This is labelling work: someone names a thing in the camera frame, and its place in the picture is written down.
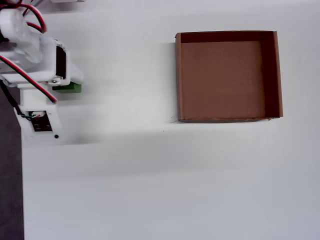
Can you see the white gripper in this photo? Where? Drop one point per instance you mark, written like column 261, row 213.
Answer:
column 61, row 63

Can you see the green cube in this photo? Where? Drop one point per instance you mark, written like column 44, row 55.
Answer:
column 70, row 88

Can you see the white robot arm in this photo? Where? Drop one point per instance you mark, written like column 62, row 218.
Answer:
column 15, row 25

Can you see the brown cardboard box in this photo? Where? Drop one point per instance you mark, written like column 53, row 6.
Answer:
column 220, row 80

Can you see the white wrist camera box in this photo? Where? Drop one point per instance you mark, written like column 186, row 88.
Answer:
column 57, row 120

